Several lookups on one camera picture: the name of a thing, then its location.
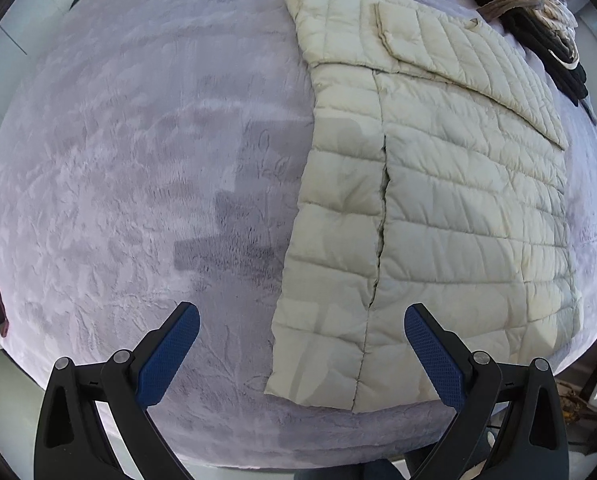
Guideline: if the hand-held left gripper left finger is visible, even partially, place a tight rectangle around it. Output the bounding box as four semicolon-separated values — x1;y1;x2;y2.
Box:
33;301;200;480

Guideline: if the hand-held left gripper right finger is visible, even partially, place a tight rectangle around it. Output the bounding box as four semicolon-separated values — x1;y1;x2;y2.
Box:
404;302;570;480

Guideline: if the cream quilted down jacket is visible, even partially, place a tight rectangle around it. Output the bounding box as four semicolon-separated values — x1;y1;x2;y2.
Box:
263;0;585;414

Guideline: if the yellow patterned bag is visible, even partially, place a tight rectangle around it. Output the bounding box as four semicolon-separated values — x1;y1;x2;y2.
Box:
558;379;590;418

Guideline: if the person's right leg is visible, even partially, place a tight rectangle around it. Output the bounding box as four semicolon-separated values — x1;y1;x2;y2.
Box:
363;452;439;480

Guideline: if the lavender plush bed blanket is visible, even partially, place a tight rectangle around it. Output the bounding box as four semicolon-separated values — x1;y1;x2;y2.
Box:
0;0;597;471

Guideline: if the black garment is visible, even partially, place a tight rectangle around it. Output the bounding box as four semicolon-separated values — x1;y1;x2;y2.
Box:
498;10;597;125

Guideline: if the white wardrobe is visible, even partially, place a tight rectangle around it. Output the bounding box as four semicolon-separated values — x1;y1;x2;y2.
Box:
0;0;104;126

